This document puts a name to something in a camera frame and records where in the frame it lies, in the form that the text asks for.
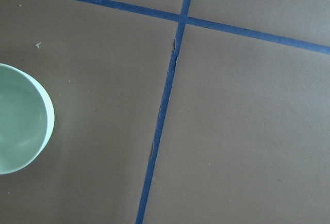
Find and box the green bowl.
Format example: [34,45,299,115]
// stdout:
[1,64,55,175]

